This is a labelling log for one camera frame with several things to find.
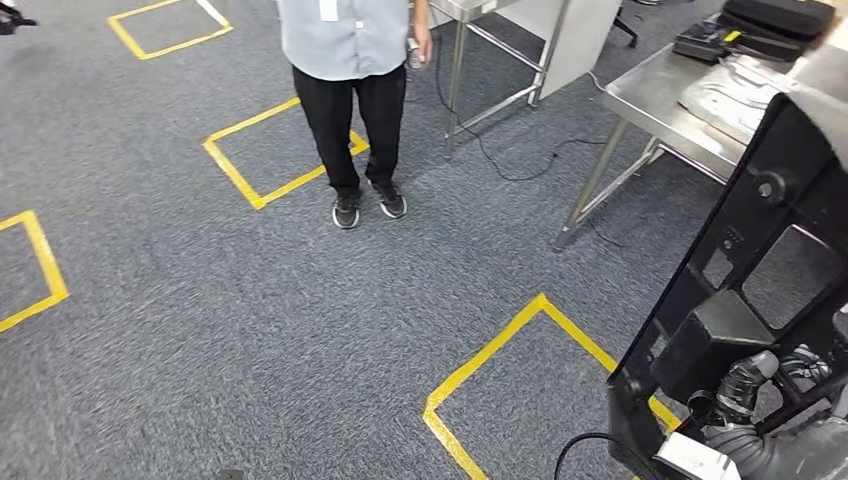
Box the white board panel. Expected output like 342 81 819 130
493 0 624 102

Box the black floor cable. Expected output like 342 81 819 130
431 33 624 250

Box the person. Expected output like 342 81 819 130
276 0 435 231

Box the black device with yellow label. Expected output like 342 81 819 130
672 16 745 66

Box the steel side table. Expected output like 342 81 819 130
427 0 572 160

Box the steel workbench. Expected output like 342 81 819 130
551 39 819 253

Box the stamped sheet metal plate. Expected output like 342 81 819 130
676 52 800 148

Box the black plastic panel part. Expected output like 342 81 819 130
606 49 848 480

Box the yellow floor tape square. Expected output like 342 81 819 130
201 97 371 212
422 293 684 480
107 0 234 62
0 210 70 335

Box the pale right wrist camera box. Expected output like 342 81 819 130
652 431 743 480

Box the black camera cable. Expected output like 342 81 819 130
553 431 627 480

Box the black stand foot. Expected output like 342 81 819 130
0 0 39 36

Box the black office chair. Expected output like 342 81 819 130
612 6 641 49

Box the black zip case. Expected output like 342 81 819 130
718 0 837 42

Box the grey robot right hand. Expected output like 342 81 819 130
715 343 848 480

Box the person's left hand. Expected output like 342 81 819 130
409 23 435 68

